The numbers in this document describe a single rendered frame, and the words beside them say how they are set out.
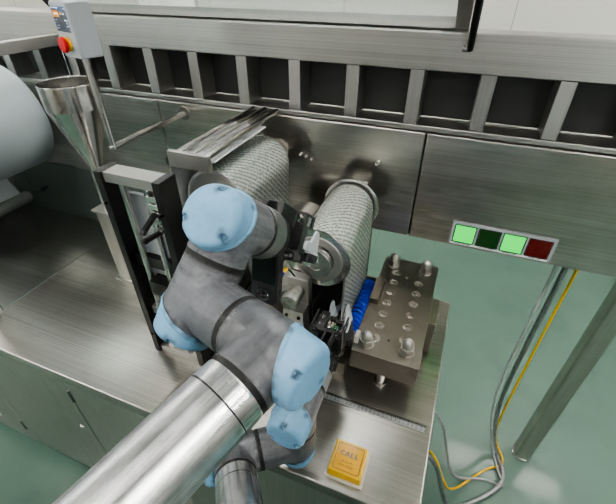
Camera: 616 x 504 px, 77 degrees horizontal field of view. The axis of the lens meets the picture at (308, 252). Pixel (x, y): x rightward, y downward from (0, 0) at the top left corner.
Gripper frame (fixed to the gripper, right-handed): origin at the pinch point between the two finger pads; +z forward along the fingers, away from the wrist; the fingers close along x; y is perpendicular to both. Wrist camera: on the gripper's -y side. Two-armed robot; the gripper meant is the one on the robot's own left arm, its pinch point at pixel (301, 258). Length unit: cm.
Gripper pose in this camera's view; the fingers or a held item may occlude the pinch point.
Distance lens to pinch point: 75.1
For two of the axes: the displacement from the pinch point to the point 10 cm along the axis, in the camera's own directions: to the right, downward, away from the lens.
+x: -9.3, -2.2, 3.0
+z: 2.8, 0.9, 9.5
